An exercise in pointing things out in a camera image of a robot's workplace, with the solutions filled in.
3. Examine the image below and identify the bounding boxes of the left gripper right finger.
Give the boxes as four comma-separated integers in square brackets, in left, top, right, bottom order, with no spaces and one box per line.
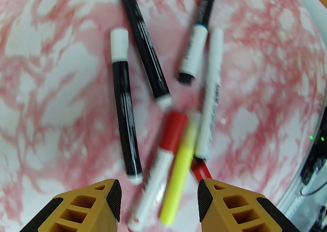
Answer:
[198,179,300,232]

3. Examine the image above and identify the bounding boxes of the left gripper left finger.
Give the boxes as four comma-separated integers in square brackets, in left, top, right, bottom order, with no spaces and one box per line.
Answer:
[26,179,122,232]

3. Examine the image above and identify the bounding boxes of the white barrel red marker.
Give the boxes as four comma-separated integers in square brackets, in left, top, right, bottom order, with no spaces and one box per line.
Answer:
[191,159,213,183]
[127,110,189,232]

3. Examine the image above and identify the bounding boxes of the yellow highlighter pen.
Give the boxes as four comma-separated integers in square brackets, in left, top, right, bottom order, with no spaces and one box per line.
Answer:
[159,112,203,226]

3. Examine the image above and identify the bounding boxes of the black barrel marker pen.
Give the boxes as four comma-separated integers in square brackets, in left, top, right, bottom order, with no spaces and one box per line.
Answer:
[116,0,172,108]
[110,28,143,185]

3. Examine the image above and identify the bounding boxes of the white whiteboard marker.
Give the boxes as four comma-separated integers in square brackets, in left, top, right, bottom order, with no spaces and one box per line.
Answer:
[195,28,224,160]

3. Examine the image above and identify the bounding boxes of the white barrel black marker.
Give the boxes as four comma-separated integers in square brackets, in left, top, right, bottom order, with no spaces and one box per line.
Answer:
[178,0,217,85]

